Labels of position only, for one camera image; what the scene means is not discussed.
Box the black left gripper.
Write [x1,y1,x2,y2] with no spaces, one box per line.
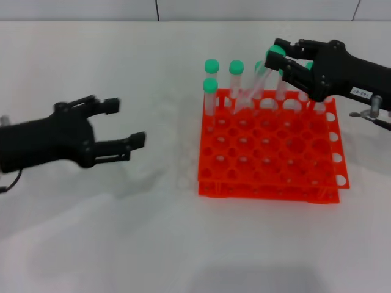
[0,95,147,174]

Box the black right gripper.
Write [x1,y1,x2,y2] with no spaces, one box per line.
[263,37,391,111]

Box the clear test tube green cap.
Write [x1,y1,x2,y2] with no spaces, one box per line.
[203,58,221,82]
[203,78,219,133]
[233,45,287,116]
[276,68,288,101]
[298,62,314,102]
[228,59,245,101]
[252,60,266,92]

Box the orange plastic test tube rack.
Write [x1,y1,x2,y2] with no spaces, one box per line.
[197,88,351,204]

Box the silver right wrist plug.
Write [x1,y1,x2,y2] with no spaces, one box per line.
[370,95,383,118]

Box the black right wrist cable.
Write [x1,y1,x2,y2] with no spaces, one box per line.
[349,111,391,132]

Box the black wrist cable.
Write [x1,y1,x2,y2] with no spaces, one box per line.
[349,111,391,132]
[0,170,23,194]

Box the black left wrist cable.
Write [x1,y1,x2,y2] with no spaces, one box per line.
[0,170,23,194]

